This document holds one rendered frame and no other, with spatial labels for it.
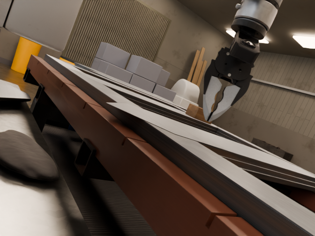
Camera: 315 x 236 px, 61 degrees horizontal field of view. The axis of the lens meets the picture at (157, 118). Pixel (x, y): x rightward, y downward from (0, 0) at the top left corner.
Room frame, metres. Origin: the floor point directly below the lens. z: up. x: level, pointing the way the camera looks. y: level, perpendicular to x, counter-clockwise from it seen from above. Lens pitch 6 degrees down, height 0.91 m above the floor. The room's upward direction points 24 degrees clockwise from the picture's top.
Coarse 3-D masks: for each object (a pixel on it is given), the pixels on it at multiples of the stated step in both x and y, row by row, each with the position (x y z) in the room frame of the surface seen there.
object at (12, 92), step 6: (0, 84) 0.82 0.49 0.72; (6, 84) 0.86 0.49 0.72; (0, 90) 0.75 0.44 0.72; (6, 90) 0.78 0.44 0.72; (12, 90) 0.81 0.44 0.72; (18, 90) 0.85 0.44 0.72; (0, 96) 0.69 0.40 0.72; (6, 96) 0.72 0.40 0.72; (12, 96) 0.74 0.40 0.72; (18, 96) 0.77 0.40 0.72; (24, 96) 0.80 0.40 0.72
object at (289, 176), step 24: (72, 72) 0.77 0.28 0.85; (96, 96) 0.59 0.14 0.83; (120, 120) 0.48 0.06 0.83; (192, 120) 1.05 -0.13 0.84; (168, 144) 0.37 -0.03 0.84; (192, 168) 0.32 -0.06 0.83; (264, 168) 0.59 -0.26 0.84; (216, 192) 0.28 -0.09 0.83; (240, 192) 0.26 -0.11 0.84; (240, 216) 0.26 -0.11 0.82; (264, 216) 0.24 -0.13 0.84
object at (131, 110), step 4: (120, 104) 0.50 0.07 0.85; (124, 104) 0.52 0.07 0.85; (128, 104) 0.55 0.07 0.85; (124, 108) 0.47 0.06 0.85; (128, 108) 0.49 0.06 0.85; (132, 108) 0.52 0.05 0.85; (128, 112) 0.44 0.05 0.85; (132, 112) 0.46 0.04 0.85; (136, 112) 0.48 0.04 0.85; (140, 112) 0.50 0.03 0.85; (136, 116) 0.43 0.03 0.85; (140, 116) 0.45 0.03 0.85; (144, 116) 0.48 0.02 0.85; (144, 120) 0.43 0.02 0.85; (148, 120) 0.44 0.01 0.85; (152, 120) 0.47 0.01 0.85; (152, 124) 0.43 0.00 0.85; (156, 124) 0.44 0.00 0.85; (164, 128) 0.43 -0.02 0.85; (172, 132) 0.43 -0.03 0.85
